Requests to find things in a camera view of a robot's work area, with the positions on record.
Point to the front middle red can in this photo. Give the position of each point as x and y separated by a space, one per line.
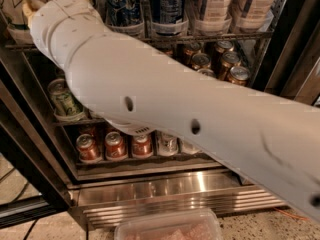
115 147

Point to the white tall can left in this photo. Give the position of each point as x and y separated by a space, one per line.
212 16

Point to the water bottle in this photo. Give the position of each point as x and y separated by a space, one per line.
167 144
188 148

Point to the front left red can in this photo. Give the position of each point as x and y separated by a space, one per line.
88 149

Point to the open fridge door left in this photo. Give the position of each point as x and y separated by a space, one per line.
21 151

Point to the front right red can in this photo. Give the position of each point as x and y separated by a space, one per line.
141 146

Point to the white tall can right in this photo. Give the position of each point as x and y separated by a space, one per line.
249 15

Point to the middle water bottle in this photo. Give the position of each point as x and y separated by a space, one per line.
188 148

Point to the top wire fridge shelf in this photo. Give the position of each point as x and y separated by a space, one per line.
168 40

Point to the gold can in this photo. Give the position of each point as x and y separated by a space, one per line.
207 72
238 75

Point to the red can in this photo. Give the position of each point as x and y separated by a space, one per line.
141 146
88 149
115 147

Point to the blue pepsi can with face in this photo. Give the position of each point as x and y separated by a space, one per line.
125 16

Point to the stainless fridge base grille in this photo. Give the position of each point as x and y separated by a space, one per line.
105 206

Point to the front middle gold can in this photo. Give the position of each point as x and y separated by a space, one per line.
207 72

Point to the dark blue pepsi can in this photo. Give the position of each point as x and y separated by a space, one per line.
168 17

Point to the left water bottle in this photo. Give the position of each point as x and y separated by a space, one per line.
167 144

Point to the clear plastic food container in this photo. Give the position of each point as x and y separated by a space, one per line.
195 224

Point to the front left green can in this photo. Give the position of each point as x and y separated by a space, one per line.
63 99

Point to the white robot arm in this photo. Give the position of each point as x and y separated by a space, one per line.
272 141

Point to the white tall can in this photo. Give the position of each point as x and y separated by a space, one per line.
249 15
212 16

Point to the front right gold can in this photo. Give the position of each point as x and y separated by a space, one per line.
238 75

